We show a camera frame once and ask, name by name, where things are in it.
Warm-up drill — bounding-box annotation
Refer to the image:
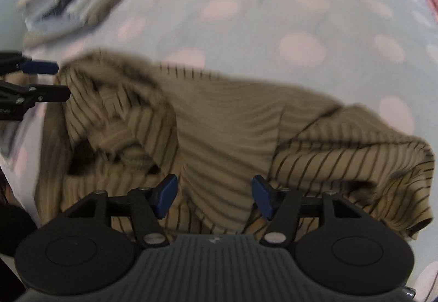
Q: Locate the striped brown shirt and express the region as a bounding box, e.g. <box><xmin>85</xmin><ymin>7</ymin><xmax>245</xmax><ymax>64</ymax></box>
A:
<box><xmin>34</xmin><ymin>47</ymin><xmax>435</xmax><ymax>241</ymax></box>

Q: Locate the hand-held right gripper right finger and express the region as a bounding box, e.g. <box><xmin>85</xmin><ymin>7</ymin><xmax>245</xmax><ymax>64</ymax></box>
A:
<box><xmin>251</xmin><ymin>175</ymin><xmax>368</xmax><ymax>248</ymax></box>

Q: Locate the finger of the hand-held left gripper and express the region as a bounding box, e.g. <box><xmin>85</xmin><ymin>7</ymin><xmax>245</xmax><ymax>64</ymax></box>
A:
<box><xmin>0</xmin><ymin>52</ymin><xmax>59</xmax><ymax>76</ymax></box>
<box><xmin>0</xmin><ymin>80</ymin><xmax>71</xmax><ymax>121</ymax></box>

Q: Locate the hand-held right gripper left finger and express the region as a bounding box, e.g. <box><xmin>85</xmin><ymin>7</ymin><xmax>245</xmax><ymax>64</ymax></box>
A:
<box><xmin>62</xmin><ymin>174</ymin><xmax>178</xmax><ymax>248</ymax></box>

